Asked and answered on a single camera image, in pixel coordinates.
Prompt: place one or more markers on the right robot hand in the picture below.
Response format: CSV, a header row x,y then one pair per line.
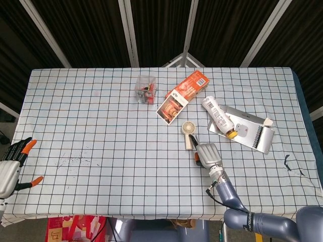
x,y
209,155

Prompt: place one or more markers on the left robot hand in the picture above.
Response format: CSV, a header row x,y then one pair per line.
x,y
8,176

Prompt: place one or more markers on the small beige handheld fan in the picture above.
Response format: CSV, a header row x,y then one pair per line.
x,y
188,128

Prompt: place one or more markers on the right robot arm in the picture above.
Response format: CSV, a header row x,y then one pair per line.
x,y
227,191

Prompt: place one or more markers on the plastic bottle yellow cap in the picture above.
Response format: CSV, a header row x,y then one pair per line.
x,y
218,116

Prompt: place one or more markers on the flat silver cardboard box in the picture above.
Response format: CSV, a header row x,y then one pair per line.
x,y
252,136

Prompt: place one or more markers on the orange carton box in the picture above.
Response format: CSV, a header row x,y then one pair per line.
x,y
189,85

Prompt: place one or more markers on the red patterned bag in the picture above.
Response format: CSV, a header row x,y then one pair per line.
x,y
75,229

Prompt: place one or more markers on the clear box red clips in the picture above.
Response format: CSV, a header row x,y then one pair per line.
x,y
146,88

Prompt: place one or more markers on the grey robot torso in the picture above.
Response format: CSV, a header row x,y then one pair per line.
x,y
151,234

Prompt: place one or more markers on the white black grid tablecloth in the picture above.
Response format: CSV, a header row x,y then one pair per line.
x,y
101,141

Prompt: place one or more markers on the dark brown curtain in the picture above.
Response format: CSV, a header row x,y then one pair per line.
x,y
88,32

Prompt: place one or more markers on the white frame rail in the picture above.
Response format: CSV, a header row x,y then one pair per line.
x,y
317,115
8,109

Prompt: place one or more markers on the white triangular frame base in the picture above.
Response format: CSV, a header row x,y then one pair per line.
x,y
174,61

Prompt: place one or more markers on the white frame post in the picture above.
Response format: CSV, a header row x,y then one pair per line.
x,y
45,32
265,32
190,27
129,32

